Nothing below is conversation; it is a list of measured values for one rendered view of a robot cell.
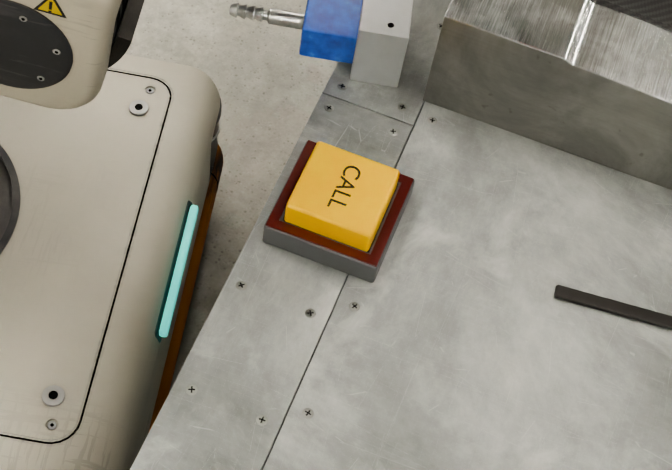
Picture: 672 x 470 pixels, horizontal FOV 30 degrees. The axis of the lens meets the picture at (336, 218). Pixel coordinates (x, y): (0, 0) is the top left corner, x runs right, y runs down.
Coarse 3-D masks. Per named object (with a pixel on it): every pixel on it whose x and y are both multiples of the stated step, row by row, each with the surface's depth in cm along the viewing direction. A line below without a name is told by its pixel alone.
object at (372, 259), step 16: (304, 160) 86; (400, 176) 86; (288, 192) 84; (400, 192) 85; (400, 208) 84; (272, 224) 82; (288, 224) 82; (384, 224) 83; (320, 240) 82; (384, 240) 83; (352, 256) 82; (368, 256) 82
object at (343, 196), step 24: (312, 168) 83; (336, 168) 83; (360, 168) 84; (384, 168) 84; (312, 192) 82; (336, 192) 82; (360, 192) 82; (384, 192) 83; (288, 216) 82; (312, 216) 81; (336, 216) 81; (360, 216) 81; (336, 240) 82; (360, 240) 81
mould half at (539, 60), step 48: (480, 0) 86; (528, 0) 87; (576, 0) 87; (480, 48) 86; (528, 48) 85; (576, 48) 85; (624, 48) 86; (432, 96) 92; (480, 96) 90; (528, 96) 88; (576, 96) 86; (624, 96) 85; (576, 144) 90; (624, 144) 88
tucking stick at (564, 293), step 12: (564, 288) 84; (564, 300) 84; (576, 300) 84; (588, 300) 84; (600, 300) 84; (612, 300) 84; (612, 312) 84; (624, 312) 84; (636, 312) 84; (648, 312) 84; (660, 324) 83
